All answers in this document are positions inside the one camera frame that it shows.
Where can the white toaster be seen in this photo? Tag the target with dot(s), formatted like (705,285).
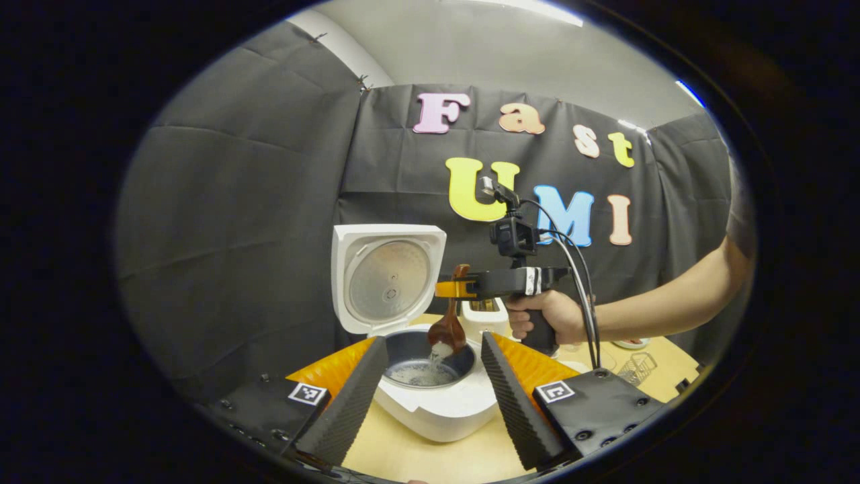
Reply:
(485,323)

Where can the pale green plate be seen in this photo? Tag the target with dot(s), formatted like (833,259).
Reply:
(631,344)

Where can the grey shirt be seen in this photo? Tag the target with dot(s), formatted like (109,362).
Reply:
(739,202)

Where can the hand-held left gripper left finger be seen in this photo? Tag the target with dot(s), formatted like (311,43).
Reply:
(346,410)

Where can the brown wooden spoon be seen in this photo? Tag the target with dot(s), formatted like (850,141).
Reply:
(449,333)

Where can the white rice grains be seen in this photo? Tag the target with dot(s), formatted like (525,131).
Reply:
(423,373)

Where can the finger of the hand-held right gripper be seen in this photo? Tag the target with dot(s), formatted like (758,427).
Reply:
(457,289)

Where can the black backdrop cloth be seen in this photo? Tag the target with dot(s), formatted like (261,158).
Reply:
(235,235)

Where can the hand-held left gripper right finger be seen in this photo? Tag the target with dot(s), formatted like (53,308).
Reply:
(510,403)

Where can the white rice cooker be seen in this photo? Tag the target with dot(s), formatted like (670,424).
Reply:
(390,282)

